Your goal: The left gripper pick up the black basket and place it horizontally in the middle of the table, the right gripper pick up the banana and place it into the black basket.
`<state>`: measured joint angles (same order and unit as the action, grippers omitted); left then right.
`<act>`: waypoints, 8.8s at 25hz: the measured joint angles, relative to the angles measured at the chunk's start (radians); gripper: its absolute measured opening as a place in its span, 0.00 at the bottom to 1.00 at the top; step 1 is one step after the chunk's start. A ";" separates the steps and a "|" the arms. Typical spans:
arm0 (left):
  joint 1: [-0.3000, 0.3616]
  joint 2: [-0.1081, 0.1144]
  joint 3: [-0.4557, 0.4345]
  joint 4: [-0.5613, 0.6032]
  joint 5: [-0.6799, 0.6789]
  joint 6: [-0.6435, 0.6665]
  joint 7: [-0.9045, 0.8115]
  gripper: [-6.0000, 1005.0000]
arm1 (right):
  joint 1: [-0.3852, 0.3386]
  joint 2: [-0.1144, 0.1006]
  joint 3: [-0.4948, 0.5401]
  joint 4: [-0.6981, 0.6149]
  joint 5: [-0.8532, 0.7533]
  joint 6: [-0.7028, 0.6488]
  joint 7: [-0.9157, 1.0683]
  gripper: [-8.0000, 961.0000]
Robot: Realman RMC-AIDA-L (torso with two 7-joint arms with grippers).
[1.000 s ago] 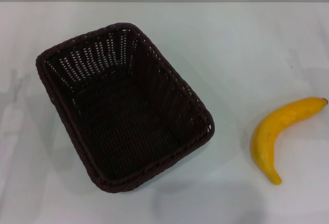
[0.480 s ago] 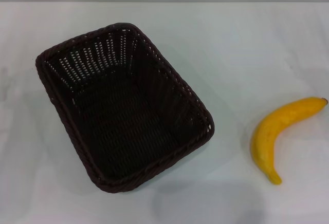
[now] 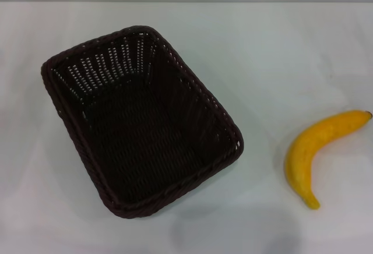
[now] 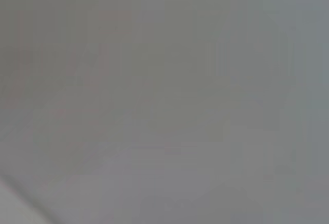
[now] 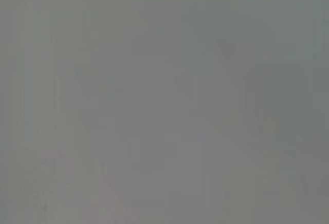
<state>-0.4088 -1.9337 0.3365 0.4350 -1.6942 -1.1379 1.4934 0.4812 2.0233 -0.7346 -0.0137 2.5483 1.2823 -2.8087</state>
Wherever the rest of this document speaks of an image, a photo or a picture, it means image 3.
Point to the yellow banana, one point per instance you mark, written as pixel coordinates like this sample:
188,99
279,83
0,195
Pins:
303,149

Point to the dark brown woven basket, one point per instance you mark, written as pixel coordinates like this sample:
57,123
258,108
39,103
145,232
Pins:
137,137

